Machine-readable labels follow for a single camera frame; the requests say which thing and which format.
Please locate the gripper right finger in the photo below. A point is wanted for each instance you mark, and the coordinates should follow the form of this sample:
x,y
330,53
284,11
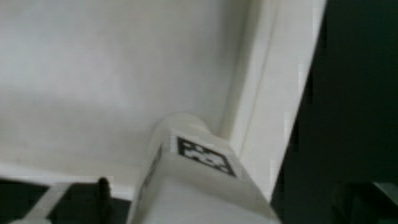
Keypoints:
x,y
364,203

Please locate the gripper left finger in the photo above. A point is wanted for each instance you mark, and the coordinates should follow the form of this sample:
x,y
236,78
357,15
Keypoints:
x,y
74,203

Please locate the white table leg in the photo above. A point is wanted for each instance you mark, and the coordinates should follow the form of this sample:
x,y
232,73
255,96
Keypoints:
x,y
195,189

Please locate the white square tabletop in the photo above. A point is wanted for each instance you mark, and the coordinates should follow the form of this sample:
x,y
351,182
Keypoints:
x,y
113,61

